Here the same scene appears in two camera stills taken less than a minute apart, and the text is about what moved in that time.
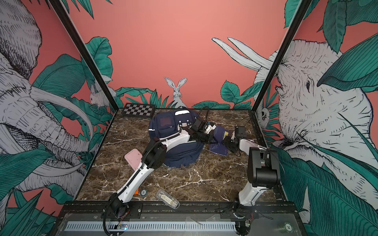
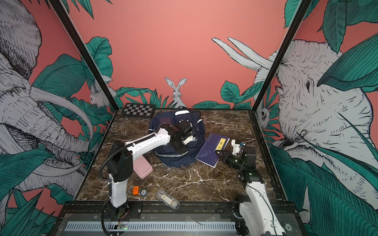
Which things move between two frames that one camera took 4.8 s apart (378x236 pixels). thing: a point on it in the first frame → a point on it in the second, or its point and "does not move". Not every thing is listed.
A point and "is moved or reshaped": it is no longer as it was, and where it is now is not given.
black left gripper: x=210 y=138 → x=183 y=151
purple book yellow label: x=218 y=147 is moved or reshaped
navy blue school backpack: x=167 y=123 does not move
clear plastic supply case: x=167 y=199 does not move
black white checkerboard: x=139 y=110 does not move
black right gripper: x=226 y=140 → x=228 y=158
